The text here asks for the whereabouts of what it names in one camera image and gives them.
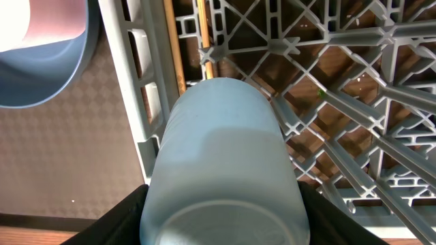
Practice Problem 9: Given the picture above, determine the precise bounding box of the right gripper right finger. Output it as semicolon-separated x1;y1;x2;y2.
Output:
298;181;388;245

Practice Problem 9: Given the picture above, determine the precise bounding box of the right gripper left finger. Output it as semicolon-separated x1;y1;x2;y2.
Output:
62;184;149;245

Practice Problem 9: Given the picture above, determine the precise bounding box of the light blue cup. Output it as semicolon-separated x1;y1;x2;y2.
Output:
140;78;310;244

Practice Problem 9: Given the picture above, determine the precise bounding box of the pink cup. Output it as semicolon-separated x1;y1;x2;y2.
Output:
1;0;87;52

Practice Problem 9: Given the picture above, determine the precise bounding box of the grey dishwasher rack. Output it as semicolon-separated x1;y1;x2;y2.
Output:
99;0;435;244

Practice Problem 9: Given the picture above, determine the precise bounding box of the brown serving tray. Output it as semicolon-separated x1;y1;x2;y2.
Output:
1;32;144;230

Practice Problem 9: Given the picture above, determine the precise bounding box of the wooden chopstick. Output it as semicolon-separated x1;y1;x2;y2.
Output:
163;0;187;95
197;0;214;79

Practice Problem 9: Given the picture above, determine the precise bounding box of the dark blue plate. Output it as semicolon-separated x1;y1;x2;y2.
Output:
1;0;100;108

